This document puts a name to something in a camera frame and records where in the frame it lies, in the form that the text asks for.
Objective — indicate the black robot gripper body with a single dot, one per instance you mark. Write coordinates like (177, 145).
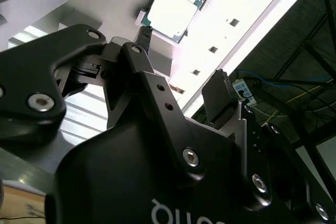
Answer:
(118, 176)

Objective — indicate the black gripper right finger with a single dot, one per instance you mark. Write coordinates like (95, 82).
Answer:
(257, 155)

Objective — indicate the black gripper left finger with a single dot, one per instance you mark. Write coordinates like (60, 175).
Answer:
(147, 82)

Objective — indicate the silver CPU with green edge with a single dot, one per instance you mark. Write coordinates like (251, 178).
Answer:
(173, 9)

